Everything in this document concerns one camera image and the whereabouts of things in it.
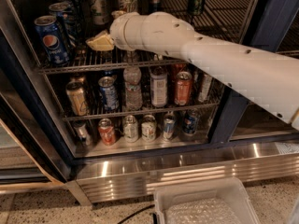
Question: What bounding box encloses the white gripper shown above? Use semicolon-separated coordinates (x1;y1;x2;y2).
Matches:
86;12;146;51

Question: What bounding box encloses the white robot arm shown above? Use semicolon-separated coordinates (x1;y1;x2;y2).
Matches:
87;12;299;130

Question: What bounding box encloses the blue can middle shelf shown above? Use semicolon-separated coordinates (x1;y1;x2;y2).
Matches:
98;77;119;112

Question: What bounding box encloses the front blue Pepsi can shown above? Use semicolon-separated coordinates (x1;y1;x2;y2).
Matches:
34;15;70;66

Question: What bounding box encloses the gold can middle shelf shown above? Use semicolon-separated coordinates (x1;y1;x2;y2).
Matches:
66;81;89;116

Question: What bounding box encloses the tall white labelled can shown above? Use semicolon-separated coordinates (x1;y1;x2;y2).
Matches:
149;65;167;107

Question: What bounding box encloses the stainless steel fridge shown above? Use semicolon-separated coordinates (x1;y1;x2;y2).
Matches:
0;0;299;205

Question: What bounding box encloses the red can bottom shelf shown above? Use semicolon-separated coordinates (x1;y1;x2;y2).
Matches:
98;119;116;146

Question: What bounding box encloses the silver can bottom left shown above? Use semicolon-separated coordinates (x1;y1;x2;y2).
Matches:
73;120;92;146

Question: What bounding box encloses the silver can bottom shelf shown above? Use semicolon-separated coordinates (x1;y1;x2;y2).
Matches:
122;115;138;143

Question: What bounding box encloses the orange soda can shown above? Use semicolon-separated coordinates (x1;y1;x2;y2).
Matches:
175;71;192;105

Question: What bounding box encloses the white can bottom shelf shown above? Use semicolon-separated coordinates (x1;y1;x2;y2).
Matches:
141;115;156;142

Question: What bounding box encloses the blue white can bottom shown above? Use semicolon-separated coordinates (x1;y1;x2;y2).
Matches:
163;112;177;140

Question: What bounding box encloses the slim silver can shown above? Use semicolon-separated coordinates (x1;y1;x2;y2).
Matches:
197;74;213;103

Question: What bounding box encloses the blue Pepsi can bottom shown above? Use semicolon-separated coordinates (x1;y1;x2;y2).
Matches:
182;109;199;134

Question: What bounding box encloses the open fridge glass door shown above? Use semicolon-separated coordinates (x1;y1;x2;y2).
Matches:
0;32;70;193

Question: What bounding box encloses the clear water bottle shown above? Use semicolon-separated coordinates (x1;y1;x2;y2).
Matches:
122;49;144;112

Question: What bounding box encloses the white plastic bin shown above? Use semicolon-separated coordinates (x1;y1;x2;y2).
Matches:
154;177;260;224

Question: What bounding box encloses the bubble wrap sheet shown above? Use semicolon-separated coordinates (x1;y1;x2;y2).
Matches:
165;198;241;224

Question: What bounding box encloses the middle wire shelf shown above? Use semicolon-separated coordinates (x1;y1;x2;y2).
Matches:
41;59;224;121

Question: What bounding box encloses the wire shelf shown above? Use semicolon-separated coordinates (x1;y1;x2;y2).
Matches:
41;59;224;121
39;0;250;75

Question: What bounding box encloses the top wire shelf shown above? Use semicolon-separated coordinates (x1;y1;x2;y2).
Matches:
39;0;250;75

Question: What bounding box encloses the black cable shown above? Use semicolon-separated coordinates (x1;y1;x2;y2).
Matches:
116;203;156;224

